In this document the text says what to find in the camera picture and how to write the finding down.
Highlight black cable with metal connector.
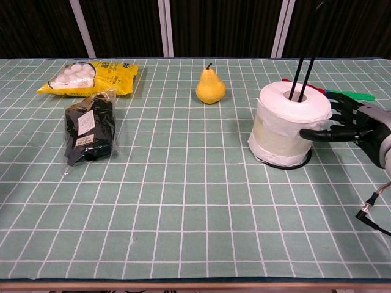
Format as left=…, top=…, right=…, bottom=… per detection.
left=355, top=179, right=391, bottom=236

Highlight yellow bag of cotton balls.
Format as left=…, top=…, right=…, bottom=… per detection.
left=36, top=60, right=139, bottom=98

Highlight green grid tablecloth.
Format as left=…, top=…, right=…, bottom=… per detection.
left=0, top=57, right=391, bottom=280

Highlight white paper towel roll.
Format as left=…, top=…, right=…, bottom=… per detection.
left=247, top=81, right=333, bottom=165

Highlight black item in clear bag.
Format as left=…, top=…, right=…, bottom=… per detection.
left=62, top=89, right=119, bottom=176

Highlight yellow pear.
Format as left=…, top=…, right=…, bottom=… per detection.
left=195, top=63, right=227, bottom=106

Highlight red and green plastic toy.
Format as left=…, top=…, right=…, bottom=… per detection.
left=280, top=78, right=376, bottom=102

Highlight black wire roll holder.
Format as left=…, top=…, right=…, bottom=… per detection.
left=259, top=56, right=317, bottom=170

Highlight white frame post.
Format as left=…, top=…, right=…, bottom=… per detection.
left=156, top=0, right=169, bottom=58
left=68, top=0, right=97, bottom=59
left=163, top=0, right=175, bottom=58
left=269, top=0, right=299, bottom=58

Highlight black grey right robot hand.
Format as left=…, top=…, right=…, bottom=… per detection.
left=299, top=91, right=391, bottom=168

